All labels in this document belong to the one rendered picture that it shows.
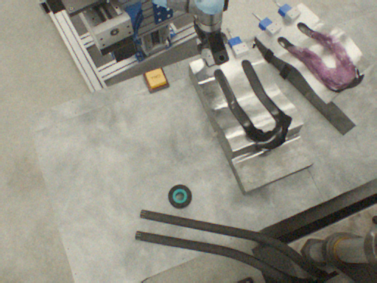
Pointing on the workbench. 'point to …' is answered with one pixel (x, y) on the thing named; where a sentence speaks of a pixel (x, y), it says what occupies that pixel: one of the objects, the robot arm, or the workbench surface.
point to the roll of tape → (178, 193)
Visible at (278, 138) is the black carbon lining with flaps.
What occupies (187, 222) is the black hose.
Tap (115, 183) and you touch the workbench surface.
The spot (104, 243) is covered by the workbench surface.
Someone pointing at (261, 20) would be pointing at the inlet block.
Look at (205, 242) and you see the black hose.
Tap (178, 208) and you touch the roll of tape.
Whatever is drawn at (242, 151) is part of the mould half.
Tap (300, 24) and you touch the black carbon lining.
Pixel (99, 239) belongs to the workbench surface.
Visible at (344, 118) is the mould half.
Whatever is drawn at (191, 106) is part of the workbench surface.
